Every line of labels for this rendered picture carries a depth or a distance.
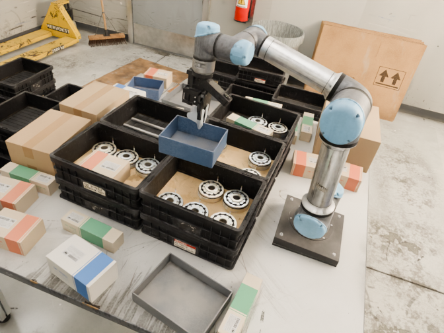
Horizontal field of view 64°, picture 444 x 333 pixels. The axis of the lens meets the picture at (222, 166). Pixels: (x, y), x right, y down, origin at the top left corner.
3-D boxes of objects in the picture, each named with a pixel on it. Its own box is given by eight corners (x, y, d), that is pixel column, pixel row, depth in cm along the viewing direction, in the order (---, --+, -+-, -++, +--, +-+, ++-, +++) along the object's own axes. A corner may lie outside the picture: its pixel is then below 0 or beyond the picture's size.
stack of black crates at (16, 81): (34, 107, 301) (20, 56, 273) (63, 117, 295) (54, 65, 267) (-5, 130, 270) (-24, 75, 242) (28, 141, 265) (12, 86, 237)
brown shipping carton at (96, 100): (99, 141, 184) (96, 115, 174) (63, 129, 188) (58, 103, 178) (130, 115, 206) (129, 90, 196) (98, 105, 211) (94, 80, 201)
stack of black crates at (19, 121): (38, 145, 263) (24, 90, 235) (73, 157, 257) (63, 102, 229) (-6, 176, 232) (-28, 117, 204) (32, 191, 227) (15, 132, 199)
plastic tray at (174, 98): (189, 115, 214) (190, 108, 211) (161, 106, 218) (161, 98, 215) (209, 98, 234) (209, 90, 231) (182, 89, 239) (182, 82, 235)
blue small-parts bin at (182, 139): (226, 145, 131) (228, 129, 127) (211, 168, 120) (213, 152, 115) (176, 130, 135) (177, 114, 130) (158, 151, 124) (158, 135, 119)
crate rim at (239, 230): (266, 185, 140) (267, 180, 139) (240, 238, 118) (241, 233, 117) (177, 152, 150) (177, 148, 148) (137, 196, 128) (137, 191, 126)
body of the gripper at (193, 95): (190, 96, 130) (193, 64, 123) (212, 103, 128) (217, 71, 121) (181, 104, 123) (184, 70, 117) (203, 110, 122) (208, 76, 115)
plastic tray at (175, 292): (131, 300, 118) (131, 292, 115) (169, 260, 132) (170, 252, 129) (198, 347, 109) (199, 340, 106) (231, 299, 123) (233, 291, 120)
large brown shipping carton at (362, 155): (318, 123, 225) (327, 94, 212) (366, 135, 219) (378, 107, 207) (310, 158, 194) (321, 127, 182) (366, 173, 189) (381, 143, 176)
